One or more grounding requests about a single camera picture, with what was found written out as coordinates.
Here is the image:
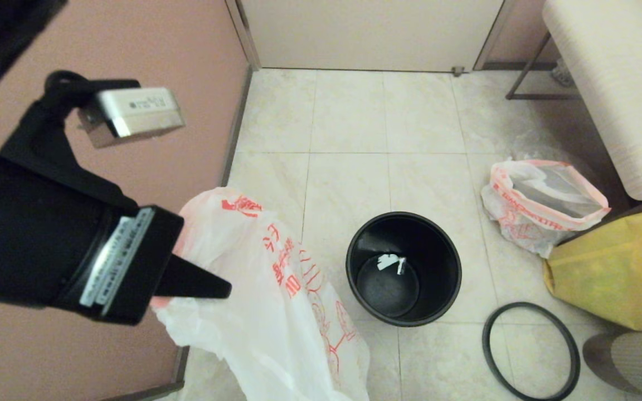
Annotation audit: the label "white cartoon-print plastic bag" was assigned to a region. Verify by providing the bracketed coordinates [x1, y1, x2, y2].
[151, 187, 372, 401]

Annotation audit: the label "black round trash bin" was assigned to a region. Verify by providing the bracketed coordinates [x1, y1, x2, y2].
[346, 212, 463, 327]

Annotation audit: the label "black bin retaining ring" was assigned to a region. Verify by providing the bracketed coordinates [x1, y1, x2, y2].
[481, 302, 581, 401]

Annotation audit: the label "used white red-print trash bag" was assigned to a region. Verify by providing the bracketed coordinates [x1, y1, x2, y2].
[481, 159, 612, 258]

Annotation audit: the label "clear plastic bag dark contents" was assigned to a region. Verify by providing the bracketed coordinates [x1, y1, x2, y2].
[508, 134, 600, 168]

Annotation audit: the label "yellow fabric tote bag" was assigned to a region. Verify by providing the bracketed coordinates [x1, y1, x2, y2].
[542, 205, 642, 332]

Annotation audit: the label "white paper scrap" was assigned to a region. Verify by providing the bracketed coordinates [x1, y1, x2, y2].
[377, 253, 408, 275]

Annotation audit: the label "beige door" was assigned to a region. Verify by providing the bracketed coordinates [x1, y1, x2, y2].
[240, 0, 505, 73]

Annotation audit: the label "small clear plastic item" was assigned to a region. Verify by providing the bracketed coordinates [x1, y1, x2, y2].
[552, 58, 575, 89]

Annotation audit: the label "white wood-grain table top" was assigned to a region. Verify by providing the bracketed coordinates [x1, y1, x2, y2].
[541, 0, 642, 201]

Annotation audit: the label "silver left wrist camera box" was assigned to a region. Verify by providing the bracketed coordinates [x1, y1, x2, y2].
[78, 86, 187, 150]

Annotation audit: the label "dark metal table frame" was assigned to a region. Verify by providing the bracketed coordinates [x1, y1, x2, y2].
[505, 31, 583, 102]

